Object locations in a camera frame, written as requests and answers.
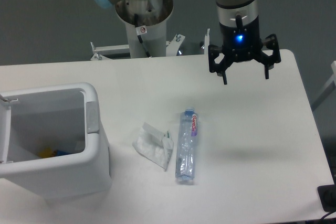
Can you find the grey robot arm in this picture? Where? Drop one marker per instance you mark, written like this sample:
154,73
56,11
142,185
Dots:
232,13

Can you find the black device at edge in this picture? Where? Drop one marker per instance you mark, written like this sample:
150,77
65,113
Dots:
327,197

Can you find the yellow item in bin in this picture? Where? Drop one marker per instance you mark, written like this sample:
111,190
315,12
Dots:
46,153

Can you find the crushed clear plastic bottle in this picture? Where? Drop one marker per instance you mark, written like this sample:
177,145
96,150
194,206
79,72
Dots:
186,146

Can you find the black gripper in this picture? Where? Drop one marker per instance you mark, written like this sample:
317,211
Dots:
240,41

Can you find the white metal mounting frame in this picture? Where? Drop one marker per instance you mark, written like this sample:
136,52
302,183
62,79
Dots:
178,46

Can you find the crumpled white wrapper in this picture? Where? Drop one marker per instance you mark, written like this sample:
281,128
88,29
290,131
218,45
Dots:
155,145

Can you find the white trash can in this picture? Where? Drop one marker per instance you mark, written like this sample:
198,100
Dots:
65,117

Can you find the white frame at right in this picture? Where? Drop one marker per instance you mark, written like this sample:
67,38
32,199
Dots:
325,91

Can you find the blue item in bin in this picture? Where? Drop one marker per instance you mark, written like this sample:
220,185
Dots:
59,153

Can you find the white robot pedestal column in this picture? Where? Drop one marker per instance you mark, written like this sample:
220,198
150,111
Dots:
144,19

